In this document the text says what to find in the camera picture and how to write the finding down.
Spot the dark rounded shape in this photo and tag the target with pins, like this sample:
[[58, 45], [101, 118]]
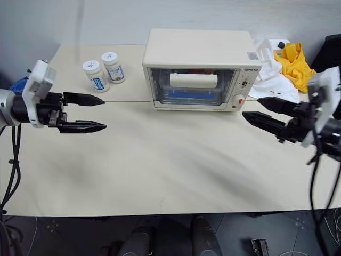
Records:
[[136, 242], [203, 237]]

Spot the white power strip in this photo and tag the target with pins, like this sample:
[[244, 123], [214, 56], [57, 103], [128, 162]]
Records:
[[279, 44]]

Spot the black chair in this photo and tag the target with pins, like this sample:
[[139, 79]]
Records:
[[329, 58]]

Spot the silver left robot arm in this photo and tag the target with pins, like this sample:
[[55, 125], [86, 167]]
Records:
[[8, 106]]

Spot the white jar blue yellow label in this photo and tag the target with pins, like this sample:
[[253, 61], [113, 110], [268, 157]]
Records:
[[114, 68]]

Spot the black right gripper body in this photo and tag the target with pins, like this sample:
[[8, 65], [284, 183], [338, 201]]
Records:
[[303, 122]]

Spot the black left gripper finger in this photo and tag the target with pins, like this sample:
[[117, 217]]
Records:
[[82, 127], [82, 99]]

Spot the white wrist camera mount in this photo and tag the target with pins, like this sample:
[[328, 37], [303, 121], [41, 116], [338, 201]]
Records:
[[326, 90], [36, 80]]

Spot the clear food container blue lid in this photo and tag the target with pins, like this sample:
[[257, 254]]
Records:
[[190, 95]]

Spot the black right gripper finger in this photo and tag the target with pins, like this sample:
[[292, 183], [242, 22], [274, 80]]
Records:
[[279, 106], [266, 122]]

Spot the white jar blue checked label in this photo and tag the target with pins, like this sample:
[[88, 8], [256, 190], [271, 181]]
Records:
[[96, 77]]

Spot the small dark floor object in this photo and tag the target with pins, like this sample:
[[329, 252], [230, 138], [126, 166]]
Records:
[[259, 246]]

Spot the white cloth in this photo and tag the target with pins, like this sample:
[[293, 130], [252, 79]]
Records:
[[274, 88]]

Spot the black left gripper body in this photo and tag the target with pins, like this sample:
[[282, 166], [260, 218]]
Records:
[[52, 108]]

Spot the yellow cloth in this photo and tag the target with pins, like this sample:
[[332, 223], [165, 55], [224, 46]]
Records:
[[295, 69]]

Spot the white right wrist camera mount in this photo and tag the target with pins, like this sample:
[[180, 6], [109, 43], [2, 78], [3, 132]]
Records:
[[326, 90]]

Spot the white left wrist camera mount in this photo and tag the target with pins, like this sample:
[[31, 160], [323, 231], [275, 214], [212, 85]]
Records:
[[36, 80]]

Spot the cream toaster oven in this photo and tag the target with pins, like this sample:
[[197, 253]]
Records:
[[197, 48]]

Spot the cream oven timer knob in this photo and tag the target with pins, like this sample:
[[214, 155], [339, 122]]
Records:
[[239, 100]]

